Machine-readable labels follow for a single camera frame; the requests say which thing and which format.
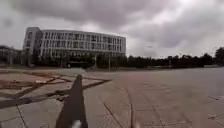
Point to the pole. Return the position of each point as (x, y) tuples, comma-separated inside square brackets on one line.
[(109, 62)]

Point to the white multi-storey building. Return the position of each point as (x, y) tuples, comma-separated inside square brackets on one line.
[(73, 41)]

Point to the row of dark trees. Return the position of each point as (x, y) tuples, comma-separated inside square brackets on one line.
[(166, 62)]

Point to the grey stone paved plaza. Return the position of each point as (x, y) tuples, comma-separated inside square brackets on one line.
[(160, 96)]

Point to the dug-up soil patch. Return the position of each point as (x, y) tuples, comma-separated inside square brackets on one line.
[(20, 79)]

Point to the low grey building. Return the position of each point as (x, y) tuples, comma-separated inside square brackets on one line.
[(8, 55)]

